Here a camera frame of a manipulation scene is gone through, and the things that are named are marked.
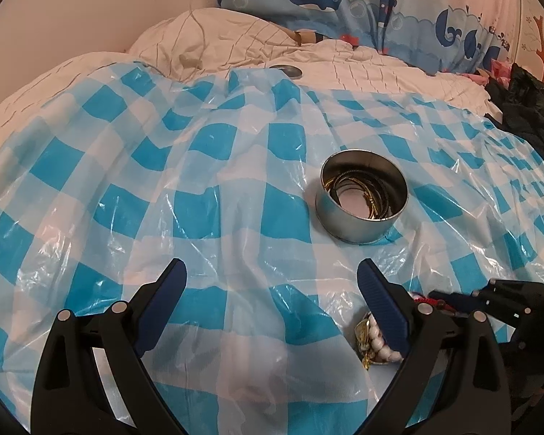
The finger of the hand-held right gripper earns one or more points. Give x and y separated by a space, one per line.
503 301

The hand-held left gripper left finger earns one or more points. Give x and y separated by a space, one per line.
161 306

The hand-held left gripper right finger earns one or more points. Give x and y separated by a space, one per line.
385 306

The gold charm trinket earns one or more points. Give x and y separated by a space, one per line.
361 330

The round metal tin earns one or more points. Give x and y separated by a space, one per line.
344 226

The gold bangle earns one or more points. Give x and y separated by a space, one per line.
381 210

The black coil bangle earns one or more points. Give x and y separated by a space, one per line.
347 180

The blue checkered plastic sheet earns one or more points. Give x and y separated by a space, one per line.
186 181

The black plastic bag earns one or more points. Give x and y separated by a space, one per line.
530 108

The pink cloth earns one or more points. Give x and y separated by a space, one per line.
496 69

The round metal tin lid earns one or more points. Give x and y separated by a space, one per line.
285 71

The white grid-line duvet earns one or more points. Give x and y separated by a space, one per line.
235 40

